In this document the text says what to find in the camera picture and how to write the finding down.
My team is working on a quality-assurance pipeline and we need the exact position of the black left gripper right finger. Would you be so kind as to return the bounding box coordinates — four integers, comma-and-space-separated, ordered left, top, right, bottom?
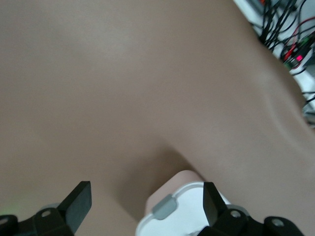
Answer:
199, 181, 302, 236

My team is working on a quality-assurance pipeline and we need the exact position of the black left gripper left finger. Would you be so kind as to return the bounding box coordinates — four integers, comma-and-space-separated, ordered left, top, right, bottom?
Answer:
0, 181, 93, 236

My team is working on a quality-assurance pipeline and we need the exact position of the white plastic box lid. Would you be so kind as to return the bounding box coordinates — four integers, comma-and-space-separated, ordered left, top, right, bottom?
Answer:
135, 181, 232, 236

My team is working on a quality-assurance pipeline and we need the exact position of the grey latch clip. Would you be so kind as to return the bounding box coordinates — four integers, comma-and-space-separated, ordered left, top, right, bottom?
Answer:
152, 194, 178, 220

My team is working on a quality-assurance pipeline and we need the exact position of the brown table mat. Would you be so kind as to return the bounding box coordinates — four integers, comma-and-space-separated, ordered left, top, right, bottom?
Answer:
0, 0, 315, 236

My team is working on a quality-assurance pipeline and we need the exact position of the green board with red light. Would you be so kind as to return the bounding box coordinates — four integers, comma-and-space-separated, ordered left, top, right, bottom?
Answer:
283, 36, 312, 71

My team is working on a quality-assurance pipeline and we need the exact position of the black cable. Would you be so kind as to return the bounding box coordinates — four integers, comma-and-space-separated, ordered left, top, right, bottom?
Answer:
258, 0, 308, 50

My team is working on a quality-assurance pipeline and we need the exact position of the red cable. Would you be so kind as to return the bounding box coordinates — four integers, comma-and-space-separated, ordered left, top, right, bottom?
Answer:
283, 18, 315, 54

